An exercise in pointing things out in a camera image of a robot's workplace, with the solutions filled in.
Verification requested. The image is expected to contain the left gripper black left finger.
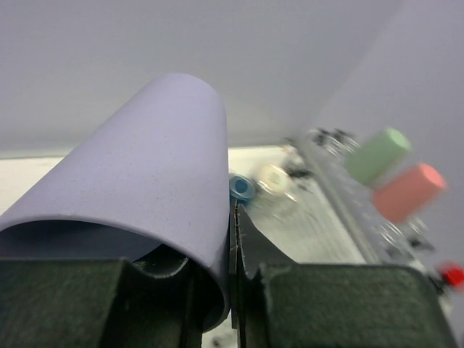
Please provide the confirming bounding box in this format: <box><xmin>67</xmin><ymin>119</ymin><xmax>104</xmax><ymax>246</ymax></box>
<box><xmin>1</xmin><ymin>255</ymin><xmax>202</xmax><ymax>347</ymax></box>

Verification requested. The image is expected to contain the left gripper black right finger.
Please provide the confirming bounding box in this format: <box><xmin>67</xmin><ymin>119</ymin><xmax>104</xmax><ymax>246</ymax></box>
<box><xmin>230</xmin><ymin>202</ymin><xmax>457</xmax><ymax>347</ymax></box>

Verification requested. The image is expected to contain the lavender plastic cup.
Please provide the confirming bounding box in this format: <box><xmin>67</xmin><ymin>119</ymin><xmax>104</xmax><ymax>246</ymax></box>
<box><xmin>1</xmin><ymin>73</ymin><xmax>230</xmax><ymax>331</ymax></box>

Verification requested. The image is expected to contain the pink plastic cup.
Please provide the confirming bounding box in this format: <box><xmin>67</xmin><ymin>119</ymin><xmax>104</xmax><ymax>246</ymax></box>
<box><xmin>372</xmin><ymin>163</ymin><xmax>447</xmax><ymax>223</ymax></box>

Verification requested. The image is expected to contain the green plastic cup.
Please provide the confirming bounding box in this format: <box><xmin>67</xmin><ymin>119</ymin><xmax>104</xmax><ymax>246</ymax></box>
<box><xmin>344</xmin><ymin>128</ymin><xmax>411</xmax><ymax>187</ymax></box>

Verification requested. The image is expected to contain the dark blue ceramic mug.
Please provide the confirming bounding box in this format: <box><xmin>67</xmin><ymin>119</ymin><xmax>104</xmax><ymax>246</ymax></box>
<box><xmin>229</xmin><ymin>173</ymin><xmax>256</xmax><ymax>206</ymax></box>

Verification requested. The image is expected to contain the metal wire dish rack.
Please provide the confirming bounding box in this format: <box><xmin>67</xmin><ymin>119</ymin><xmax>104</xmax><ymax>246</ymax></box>
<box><xmin>248</xmin><ymin>128</ymin><xmax>435</xmax><ymax>270</ymax></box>

